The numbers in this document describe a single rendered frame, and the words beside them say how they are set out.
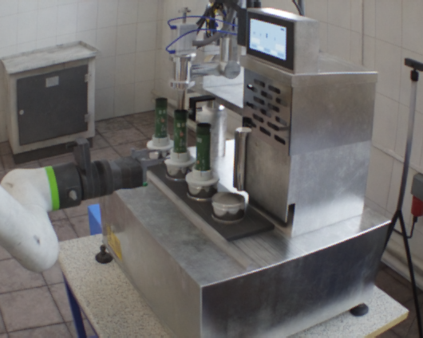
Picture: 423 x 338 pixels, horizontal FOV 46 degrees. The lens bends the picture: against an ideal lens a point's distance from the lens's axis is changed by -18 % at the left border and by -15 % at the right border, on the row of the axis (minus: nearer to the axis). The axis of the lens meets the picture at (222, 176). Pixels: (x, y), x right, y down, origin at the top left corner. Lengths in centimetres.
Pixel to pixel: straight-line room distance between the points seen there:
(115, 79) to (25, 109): 124
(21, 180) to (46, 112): 311
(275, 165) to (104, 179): 33
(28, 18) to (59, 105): 100
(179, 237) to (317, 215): 28
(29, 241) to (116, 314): 46
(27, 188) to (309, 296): 63
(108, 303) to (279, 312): 46
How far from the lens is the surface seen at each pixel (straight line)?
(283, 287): 110
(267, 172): 113
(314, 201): 113
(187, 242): 111
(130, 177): 113
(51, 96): 414
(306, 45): 100
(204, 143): 120
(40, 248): 97
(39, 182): 107
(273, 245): 111
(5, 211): 89
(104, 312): 136
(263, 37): 106
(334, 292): 123
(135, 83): 510
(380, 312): 140
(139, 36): 501
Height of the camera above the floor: 159
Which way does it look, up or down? 24 degrees down
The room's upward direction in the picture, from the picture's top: 2 degrees clockwise
